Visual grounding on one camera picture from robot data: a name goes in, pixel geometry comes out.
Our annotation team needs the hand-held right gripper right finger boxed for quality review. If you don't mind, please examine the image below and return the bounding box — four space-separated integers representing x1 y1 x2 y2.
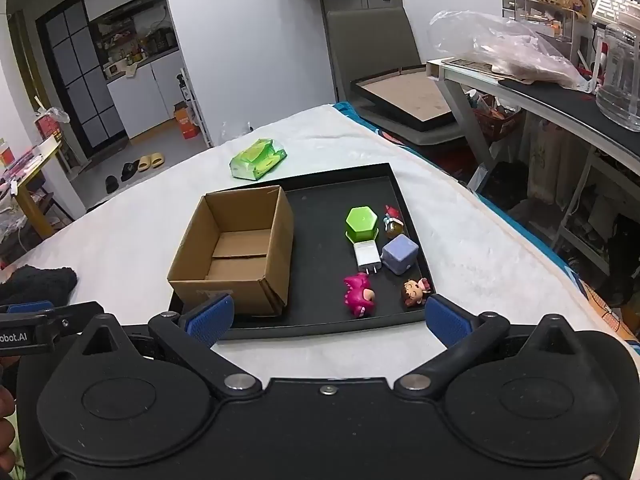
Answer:
395 294 581 401

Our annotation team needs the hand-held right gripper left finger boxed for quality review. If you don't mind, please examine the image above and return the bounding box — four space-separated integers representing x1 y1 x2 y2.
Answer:
80 294 263 401

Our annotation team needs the red-hatted figurine with jar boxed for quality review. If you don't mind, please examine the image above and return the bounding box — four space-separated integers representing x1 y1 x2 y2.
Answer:
382 204 406 239

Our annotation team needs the grey white desk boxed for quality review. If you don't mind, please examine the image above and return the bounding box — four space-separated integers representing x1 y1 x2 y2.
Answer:
427 57 640 271

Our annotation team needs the green tissue packet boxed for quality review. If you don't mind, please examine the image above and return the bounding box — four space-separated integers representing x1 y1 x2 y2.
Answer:
229 138 288 181

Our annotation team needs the purple cube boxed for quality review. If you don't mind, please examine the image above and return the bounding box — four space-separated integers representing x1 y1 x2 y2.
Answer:
380 235 420 276

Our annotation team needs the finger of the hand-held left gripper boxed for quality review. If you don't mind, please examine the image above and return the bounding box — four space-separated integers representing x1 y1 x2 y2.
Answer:
0 300 106 336

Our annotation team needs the brown cardboard box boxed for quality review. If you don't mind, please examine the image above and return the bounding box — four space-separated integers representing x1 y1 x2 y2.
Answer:
166 185 295 317

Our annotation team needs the clear drawer organizer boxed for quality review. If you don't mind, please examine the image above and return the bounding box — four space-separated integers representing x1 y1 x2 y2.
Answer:
501 0 576 43

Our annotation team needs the yellow table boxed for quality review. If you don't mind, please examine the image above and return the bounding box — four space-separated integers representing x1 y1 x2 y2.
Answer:
0 137 63 241

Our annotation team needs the clear plastic jar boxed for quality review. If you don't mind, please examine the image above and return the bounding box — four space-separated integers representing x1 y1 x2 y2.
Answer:
595 22 640 133

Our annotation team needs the clear plastic bag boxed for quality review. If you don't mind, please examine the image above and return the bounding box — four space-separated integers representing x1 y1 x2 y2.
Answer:
429 9 593 92

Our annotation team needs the cream tote bag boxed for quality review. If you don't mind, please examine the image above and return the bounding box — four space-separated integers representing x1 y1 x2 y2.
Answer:
520 110 591 206

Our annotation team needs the white charger plug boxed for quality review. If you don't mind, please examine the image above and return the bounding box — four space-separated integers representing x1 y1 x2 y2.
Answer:
353 241 382 276

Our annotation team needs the black bag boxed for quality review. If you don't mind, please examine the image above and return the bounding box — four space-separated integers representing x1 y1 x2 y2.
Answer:
597 215 640 306

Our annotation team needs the black tray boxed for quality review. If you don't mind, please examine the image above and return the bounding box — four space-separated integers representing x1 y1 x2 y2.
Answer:
169 162 437 341

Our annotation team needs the blue orange printed bedsheet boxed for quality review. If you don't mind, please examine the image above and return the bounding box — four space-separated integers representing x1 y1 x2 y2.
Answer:
334 101 640 356

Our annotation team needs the green hexagonal box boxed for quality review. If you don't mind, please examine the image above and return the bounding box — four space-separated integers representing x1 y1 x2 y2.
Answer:
345 206 379 243

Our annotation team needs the red plastic basket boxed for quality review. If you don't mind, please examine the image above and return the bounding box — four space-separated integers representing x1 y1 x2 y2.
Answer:
472 95 526 143

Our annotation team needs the grey chair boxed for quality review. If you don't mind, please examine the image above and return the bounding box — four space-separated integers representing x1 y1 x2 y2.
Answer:
325 9 468 146

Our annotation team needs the person's left hand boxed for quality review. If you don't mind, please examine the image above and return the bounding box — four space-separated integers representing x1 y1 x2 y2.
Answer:
0 385 17 471

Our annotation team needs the black knitted cloth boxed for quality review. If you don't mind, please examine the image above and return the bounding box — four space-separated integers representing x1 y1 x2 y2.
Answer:
0 266 78 307

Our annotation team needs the black framed brown board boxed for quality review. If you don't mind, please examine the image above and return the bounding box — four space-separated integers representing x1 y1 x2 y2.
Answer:
350 64 458 133

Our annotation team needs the white keyboard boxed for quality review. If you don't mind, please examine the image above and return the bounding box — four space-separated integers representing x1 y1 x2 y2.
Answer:
591 0 640 28

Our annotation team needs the pink monster toy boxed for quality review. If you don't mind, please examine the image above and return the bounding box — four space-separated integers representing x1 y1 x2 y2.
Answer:
342 272 377 318

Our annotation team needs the black desk mat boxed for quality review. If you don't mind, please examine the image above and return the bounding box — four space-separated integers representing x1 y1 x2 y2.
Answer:
492 76 640 161

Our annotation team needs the white metal rack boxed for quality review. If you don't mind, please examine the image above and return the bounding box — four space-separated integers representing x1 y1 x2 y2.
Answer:
550 145 640 281

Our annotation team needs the brown-haired doll figurine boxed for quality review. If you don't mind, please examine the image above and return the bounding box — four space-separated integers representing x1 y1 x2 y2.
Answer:
403 279 434 308

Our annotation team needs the orange box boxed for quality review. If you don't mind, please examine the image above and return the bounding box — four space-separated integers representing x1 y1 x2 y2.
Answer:
172 102 200 140

